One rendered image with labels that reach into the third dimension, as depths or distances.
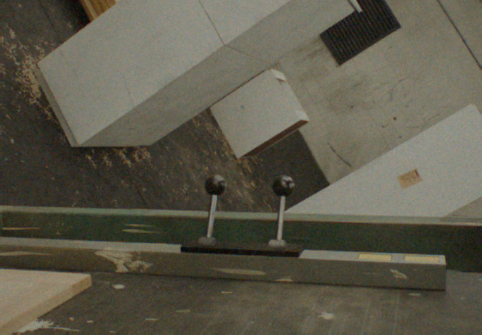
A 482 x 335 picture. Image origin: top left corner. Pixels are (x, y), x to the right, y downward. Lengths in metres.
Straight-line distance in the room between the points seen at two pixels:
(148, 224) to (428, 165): 3.37
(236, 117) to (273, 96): 0.42
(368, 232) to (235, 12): 2.24
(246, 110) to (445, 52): 3.80
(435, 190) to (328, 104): 4.78
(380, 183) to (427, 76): 4.57
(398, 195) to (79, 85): 2.31
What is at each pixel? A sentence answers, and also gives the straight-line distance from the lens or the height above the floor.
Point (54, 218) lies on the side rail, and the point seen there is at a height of 1.02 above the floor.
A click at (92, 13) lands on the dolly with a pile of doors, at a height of 0.13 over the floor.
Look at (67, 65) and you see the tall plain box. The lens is 3.73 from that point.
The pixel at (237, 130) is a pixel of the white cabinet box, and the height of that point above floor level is 0.14.
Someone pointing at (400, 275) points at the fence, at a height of 1.65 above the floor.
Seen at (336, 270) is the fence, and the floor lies 1.57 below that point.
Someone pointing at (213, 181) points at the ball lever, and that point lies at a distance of 1.07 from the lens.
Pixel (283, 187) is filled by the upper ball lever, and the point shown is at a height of 1.55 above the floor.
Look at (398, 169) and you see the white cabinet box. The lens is 4.54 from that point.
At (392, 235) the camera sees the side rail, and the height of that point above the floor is 1.63.
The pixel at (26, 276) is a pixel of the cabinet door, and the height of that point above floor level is 1.16.
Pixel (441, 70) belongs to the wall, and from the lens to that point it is 8.98.
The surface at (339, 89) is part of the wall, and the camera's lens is 9.10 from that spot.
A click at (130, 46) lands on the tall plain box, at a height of 0.62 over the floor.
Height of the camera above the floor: 1.82
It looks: 16 degrees down
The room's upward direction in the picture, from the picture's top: 58 degrees clockwise
